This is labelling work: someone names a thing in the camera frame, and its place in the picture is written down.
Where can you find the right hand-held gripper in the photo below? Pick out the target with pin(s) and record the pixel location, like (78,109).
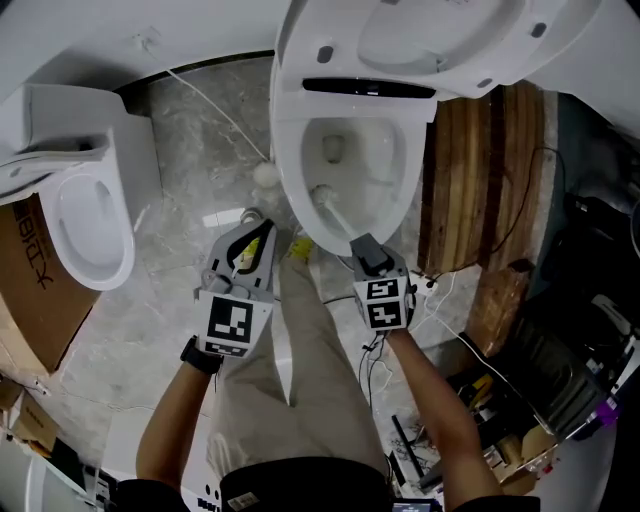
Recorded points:
(385,305)

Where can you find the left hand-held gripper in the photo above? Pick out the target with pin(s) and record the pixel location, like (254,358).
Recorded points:
(230,325)

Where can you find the white toilet brush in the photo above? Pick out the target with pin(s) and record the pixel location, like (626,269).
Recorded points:
(325,196)

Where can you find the white smart toilet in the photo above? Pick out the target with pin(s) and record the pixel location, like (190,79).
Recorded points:
(287,150)

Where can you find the person's left forearm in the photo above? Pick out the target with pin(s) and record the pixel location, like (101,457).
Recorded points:
(170,425)

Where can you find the person's right forearm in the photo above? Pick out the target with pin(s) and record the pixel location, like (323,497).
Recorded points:
(440,425)

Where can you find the white toilet with tank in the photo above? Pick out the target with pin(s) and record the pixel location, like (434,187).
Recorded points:
(95,235)

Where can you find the person's left shoe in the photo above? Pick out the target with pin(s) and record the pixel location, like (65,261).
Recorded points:
(250,252)

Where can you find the person's shoe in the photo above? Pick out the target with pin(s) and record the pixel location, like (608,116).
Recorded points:
(300,247)
(250,252)

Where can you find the person's right shoe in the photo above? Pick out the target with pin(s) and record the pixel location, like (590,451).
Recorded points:
(300,247)

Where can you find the white power strip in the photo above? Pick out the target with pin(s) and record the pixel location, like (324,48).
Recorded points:
(425,286)

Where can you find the black wristwatch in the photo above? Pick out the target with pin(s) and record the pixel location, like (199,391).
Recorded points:
(200,357)

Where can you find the wooden plank platform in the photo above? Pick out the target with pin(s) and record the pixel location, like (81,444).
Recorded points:
(475,175)

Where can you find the person's beige trousers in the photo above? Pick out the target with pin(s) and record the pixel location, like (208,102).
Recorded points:
(255,390)

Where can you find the black plastic crate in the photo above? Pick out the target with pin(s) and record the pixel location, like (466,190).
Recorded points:
(550,360)

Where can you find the large brown cardboard box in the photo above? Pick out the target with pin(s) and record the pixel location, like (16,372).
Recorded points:
(35,310)

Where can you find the dark grey raised platform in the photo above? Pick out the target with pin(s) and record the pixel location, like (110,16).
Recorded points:
(580,150)

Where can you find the person's black shirt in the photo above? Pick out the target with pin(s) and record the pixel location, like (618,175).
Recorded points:
(300,485)

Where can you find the small brown cardboard box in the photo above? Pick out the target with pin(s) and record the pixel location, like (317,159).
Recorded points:
(35,425)

